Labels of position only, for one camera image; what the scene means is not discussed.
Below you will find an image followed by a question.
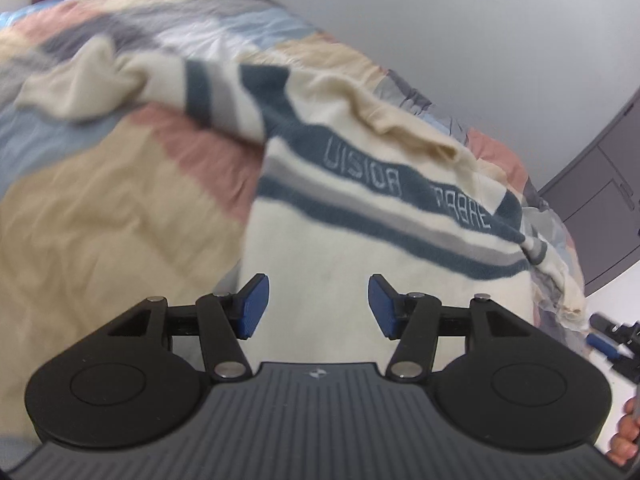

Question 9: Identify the cream striped sweater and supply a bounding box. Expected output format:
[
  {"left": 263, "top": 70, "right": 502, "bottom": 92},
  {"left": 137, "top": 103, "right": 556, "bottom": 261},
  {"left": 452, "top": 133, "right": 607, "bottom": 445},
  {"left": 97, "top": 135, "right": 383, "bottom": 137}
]
[{"left": 15, "top": 35, "right": 551, "bottom": 367}]

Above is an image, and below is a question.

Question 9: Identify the patchwork quilt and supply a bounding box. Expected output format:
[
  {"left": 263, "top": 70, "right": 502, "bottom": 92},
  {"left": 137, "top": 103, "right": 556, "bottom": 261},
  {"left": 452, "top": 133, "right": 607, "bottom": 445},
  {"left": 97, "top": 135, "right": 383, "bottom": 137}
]
[{"left": 0, "top": 0, "right": 586, "bottom": 456}]

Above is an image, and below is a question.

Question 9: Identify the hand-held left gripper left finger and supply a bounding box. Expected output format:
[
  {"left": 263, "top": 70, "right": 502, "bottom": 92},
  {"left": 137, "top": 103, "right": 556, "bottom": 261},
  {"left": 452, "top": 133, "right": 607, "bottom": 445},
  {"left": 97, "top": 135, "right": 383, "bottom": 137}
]
[{"left": 106, "top": 273, "right": 271, "bottom": 381}]

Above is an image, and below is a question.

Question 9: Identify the person's right hand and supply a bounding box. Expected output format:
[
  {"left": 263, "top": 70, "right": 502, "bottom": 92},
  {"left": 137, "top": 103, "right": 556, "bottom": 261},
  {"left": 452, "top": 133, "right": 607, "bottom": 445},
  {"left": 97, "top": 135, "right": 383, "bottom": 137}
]
[{"left": 606, "top": 396, "right": 640, "bottom": 467}]

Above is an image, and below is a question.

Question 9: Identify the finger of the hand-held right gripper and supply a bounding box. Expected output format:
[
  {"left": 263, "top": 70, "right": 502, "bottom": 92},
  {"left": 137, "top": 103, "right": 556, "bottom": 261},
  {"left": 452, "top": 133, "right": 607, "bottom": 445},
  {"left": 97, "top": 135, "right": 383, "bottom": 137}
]
[
  {"left": 590, "top": 313, "right": 640, "bottom": 346},
  {"left": 587, "top": 332, "right": 640, "bottom": 386}
]

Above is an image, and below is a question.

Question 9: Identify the grey wardrobe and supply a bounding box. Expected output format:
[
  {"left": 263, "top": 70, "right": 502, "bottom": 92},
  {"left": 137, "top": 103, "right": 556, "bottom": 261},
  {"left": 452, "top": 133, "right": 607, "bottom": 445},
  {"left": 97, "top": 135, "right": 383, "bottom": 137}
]
[{"left": 537, "top": 95, "right": 640, "bottom": 296}]

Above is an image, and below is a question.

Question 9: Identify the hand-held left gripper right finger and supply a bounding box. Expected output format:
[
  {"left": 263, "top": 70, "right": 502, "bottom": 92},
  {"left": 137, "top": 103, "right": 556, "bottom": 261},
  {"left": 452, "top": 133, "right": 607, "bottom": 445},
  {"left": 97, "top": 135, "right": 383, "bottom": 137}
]
[{"left": 367, "top": 273, "right": 535, "bottom": 381}]

